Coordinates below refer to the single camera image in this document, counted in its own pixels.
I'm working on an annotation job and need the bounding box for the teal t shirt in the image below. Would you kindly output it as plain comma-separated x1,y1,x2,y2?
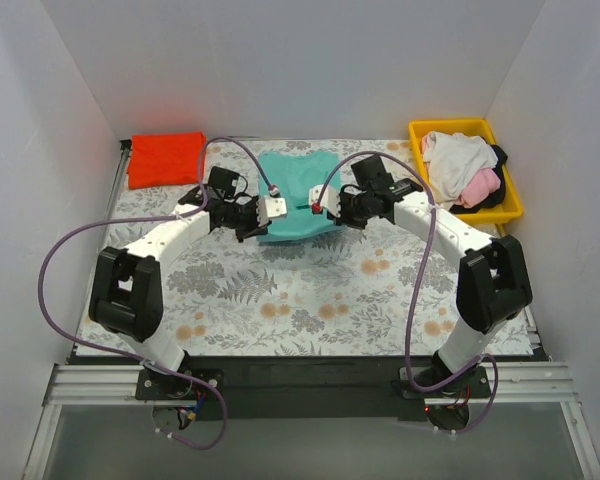
257,151,339,243

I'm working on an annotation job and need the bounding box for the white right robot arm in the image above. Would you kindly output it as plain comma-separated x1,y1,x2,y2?
308,151,533,398

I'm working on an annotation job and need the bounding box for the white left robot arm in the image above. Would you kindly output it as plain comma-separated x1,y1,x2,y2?
88,167,287,400

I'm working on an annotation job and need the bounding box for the folded orange t shirt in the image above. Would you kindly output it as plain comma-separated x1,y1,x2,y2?
127,132,207,190

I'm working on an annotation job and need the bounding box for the white t shirt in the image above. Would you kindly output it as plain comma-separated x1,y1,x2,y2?
421,131,497,210

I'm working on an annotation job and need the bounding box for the pink t shirt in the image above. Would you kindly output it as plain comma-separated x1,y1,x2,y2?
454,169,501,209

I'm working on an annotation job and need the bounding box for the yellow plastic bin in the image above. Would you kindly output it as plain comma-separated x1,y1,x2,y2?
408,118,524,225

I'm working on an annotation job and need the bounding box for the black t shirt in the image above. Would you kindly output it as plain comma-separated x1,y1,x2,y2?
450,144,508,214

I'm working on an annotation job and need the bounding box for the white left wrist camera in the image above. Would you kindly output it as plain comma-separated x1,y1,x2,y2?
256,185,288,226

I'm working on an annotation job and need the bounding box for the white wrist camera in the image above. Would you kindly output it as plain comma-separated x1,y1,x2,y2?
256,185,288,226
308,184,341,218

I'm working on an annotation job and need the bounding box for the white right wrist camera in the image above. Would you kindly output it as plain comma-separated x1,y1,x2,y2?
308,184,341,218

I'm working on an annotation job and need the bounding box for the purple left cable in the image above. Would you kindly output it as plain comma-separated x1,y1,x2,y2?
38,137,281,450

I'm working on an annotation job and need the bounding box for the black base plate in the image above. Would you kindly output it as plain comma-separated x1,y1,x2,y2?
134,354,494,421

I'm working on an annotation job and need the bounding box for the aluminium rail frame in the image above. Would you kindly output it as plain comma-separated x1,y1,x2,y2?
23,362,600,479

